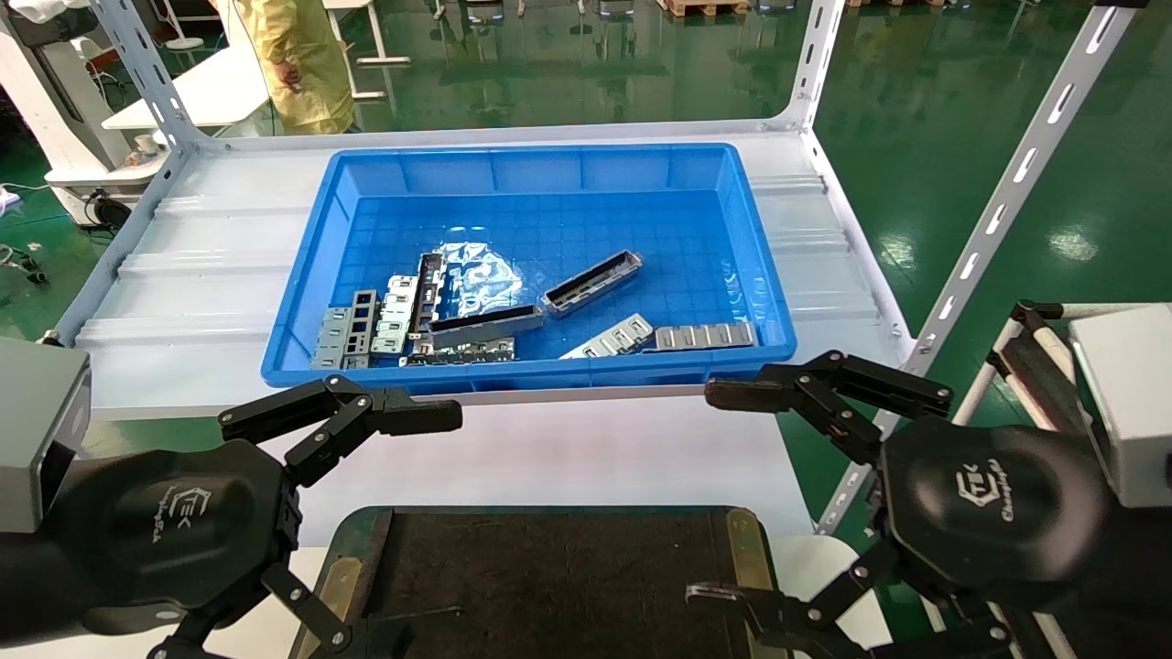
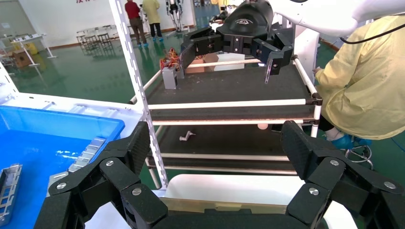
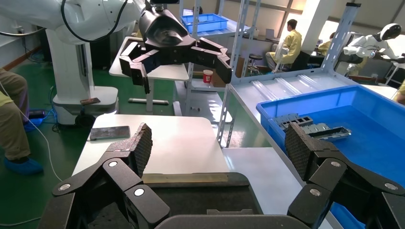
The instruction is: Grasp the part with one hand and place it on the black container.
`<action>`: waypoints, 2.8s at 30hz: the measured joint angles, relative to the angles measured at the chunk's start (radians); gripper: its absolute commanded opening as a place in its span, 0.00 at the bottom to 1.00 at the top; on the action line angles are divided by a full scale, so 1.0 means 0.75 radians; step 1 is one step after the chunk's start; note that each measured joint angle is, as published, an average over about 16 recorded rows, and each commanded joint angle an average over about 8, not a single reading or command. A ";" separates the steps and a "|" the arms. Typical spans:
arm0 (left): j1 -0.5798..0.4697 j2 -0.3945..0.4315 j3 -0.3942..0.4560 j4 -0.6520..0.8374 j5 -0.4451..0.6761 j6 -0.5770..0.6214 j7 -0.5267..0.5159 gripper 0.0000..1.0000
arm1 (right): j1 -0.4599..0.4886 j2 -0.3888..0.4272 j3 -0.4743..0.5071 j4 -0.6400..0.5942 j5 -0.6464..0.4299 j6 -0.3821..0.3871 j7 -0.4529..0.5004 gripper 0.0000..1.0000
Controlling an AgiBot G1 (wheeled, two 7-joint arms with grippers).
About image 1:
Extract clear plastic bag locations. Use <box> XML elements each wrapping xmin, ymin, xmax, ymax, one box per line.
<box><xmin>439</xmin><ymin>242</ymin><xmax>525</xmax><ymax>317</ymax></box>

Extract black container tray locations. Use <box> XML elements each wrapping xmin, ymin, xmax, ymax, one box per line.
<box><xmin>288</xmin><ymin>505</ymin><xmax>793</xmax><ymax>659</ymax></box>

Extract black cable bundle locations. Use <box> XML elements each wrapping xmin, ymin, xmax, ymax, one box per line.
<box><xmin>87</xmin><ymin>189</ymin><xmax>134</xmax><ymax>230</ymax></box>

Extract white work table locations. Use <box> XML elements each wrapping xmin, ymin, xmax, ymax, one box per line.
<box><xmin>103</xmin><ymin>41</ymin><xmax>276</xmax><ymax>134</ymax></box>

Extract silver stamped metal strip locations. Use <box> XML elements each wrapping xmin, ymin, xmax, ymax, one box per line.
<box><xmin>371</xmin><ymin>275</ymin><xmax>419</xmax><ymax>356</ymax></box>

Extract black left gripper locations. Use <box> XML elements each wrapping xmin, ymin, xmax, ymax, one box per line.
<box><xmin>50</xmin><ymin>373</ymin><xmax>464</xmax><ymax>659</ymax></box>

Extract grey metal plate with holes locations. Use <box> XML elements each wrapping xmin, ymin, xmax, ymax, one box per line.
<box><xmin>343</xmin><ymin>289</ymin><xmax>379</xmax><ymax>358</ymax></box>
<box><xmin>311</xmin><ymin>307</ymin><xmax>353</xmax><ymax>371</ymax></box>

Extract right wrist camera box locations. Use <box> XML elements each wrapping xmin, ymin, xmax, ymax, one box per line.
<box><xmin>1069</xmin><ymin>307</ymin><xmax>1172</xmax><ymax>510</ymax></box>

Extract blue plastic bin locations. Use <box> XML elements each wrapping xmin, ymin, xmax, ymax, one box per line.
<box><xmin>261</xmin><ymin>144</ymin><xmax>798</xmax><ymax>401</ymax></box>

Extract silver ribbed metal plate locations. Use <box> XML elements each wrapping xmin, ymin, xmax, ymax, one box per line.
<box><xmin>560</xmin><ymin>313</ymin><xmax>655</xmax><ymax>360</ymax></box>
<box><xmin>654</xmin><ymin>321</ymin><xmax>758</xmax><ymax>352</ymax></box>

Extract grey toothed metal strip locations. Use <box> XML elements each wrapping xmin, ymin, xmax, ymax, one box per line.
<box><xmin>400</xmin><ymin>336</ymin><xmax>516</xmax><ymax>367</ymax></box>

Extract long grey metal housing part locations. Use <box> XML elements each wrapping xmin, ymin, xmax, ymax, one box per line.
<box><xmin>542</xmin><ymin>250</ymin><xmax>644</xmax><ymax>317</ymax></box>
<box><xmin>429</xmin><ymin>305</ymin><xmax>545</xmax><ymax>351</ymax></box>

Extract wooden pallet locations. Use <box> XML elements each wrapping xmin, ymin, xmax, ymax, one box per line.
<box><xmin>659</xmin><ymin>0</ymin><xmax>752</xmax><ymax>17</ymax></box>

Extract person in yellow coat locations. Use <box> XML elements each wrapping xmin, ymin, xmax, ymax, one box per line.
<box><xmin>233</xmin><ymin>0</ymin><xmax>358</xmax><ymax>135</ymax></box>

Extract white tube cart frame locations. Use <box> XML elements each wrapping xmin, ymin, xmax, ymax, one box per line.
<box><xmin>952</xmin><ymin>299</ymin><xmax>1172</xmax><ymax>431</ymax></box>

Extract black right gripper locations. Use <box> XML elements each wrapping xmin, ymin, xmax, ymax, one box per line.
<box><xmin>686</xmin><ymin>350</ymin><xmax>1114</xmax><ymax>659</ymax></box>

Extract white desk frame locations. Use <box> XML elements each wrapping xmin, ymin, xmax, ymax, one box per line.
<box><xmin>322</xmin><ymin>0</ymin><xmax>411</xmax><ymax>100</ymax></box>

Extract dark narrow metal frame part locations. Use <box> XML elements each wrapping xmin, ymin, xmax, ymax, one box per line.
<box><xmin>409</xmin><ymin>254</ymin><xmax>447</xmax><ymax>340</ymax></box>

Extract white slotted metal shelf rack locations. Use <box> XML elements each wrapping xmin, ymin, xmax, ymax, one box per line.
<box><xmin>41</xmin><ymin>0</ymin><xmax>1150</xmax><ymax>536</ymax></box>

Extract white machine stand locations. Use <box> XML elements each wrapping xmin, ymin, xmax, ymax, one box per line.
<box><xmin>0</xmin><ymin>0</ymin><xmax>170</xmax><ymax>225</ymax></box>

